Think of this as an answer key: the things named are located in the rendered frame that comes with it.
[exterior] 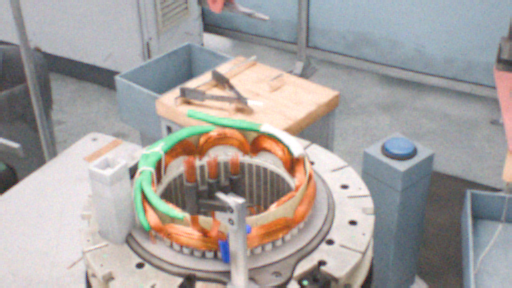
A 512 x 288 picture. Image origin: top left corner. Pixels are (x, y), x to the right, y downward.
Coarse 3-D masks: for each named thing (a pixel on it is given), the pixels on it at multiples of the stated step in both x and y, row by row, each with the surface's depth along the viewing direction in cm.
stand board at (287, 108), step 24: (264, 72) 107; (168, 96) 101; (264, 96) 101; (288, 96) 101; (312, 96) 101; (336, 96) 101; (192, 120) 97; (264, 120) 95; (288, 120) 95; (312, 120) 98
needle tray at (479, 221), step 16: (480, 192) 80; (464, 208) 81; (480, 208) 82; (496, 208) 81; (464, 224) 79; (480, 224) 82; (496, 224) 82; (464, 240) 77; (480, 240) 79; (496, 240) 79; (464, 256) 76; (480, 256) 77; (496, 256) 77; (464, 272) 74; (480, 272) 75; (496, 272) 75
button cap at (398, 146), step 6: (390, 138) 95; (396, 138) 94; (402, 138) 94; (390, 144) 93; (396, 144) 93; (402, 144) 93; (408, 144) 93; (390, 150) 92; (396, 150) 92; (402, 150) 92; (408, 150) 92; (402, 156) 92
